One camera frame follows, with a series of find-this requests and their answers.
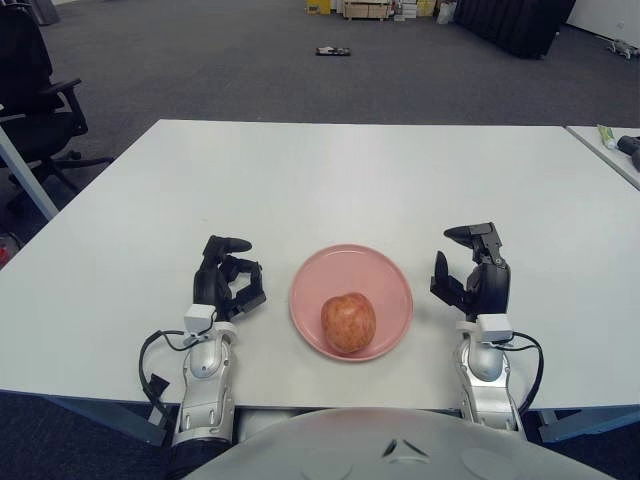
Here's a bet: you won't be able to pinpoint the red yellow apple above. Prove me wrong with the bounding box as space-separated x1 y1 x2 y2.
320 292 377 355

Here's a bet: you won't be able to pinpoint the pink round plate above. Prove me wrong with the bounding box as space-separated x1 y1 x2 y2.
289 243 415 363

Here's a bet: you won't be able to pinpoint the black office chair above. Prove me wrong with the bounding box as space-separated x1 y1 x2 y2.
0 4 114 211

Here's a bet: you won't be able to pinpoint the grey slanted table leg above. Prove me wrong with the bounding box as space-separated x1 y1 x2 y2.
0 122 59 221

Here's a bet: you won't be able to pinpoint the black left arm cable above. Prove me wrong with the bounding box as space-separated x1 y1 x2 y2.
138 328 189 404

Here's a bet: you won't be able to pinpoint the black partition curtain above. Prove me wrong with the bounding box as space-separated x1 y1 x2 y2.
453 0 576 60

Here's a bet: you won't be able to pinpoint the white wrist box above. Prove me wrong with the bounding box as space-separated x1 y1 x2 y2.
477 313 514 344
183 304 217 336

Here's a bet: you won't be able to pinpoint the grey robot dog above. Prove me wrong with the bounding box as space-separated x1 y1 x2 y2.
606 39 639 59

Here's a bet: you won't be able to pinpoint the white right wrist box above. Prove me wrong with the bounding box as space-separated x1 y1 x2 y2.
477 313 514 344

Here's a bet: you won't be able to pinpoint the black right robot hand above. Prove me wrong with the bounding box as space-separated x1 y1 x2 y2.
428 222 512 324

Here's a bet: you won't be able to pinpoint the wooden crate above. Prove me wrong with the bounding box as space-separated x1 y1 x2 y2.
342 0 392 21

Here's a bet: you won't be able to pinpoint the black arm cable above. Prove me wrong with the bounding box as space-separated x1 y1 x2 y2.
509 330 545 416
138 328 189 404

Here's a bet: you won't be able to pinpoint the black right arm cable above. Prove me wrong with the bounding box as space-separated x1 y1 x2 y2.
509 330 545 416

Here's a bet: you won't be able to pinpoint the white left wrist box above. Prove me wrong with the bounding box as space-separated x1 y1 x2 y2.
183 304 217 336

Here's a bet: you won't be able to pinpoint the white cardboard boxes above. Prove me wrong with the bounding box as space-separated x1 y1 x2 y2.
392 0 436 21

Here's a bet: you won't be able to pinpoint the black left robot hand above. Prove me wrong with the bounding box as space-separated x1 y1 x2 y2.
193 234 268 324

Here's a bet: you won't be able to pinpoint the grey robot torso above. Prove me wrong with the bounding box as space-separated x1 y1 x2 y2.
167 407 609 480

